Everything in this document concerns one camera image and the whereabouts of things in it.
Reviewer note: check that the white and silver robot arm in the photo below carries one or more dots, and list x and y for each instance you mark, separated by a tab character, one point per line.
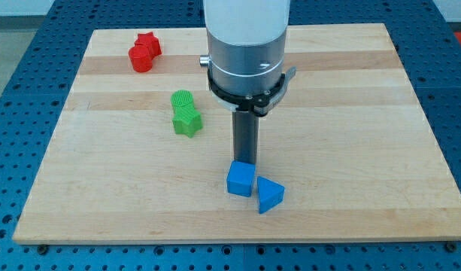
246	41

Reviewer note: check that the light wooden board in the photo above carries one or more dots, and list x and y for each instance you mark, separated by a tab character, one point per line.
349	142

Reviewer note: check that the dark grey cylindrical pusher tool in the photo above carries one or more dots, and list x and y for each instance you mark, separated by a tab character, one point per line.
245	127

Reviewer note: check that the green star block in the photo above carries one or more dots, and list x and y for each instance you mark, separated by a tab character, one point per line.
187	121

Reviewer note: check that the blue cube block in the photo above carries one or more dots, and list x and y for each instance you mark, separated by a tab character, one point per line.
240	178

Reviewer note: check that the green cylinder block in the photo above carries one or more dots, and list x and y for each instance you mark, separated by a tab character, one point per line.
181	99

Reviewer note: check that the blue triangle block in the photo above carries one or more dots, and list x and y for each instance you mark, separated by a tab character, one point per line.
270	194

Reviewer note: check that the red cylinder block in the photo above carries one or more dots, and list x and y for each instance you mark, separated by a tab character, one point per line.
140	58

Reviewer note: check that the red star block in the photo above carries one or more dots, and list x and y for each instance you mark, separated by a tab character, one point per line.
151	42

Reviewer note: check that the blue perforated metal table plate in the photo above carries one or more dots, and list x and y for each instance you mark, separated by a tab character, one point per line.
33	99

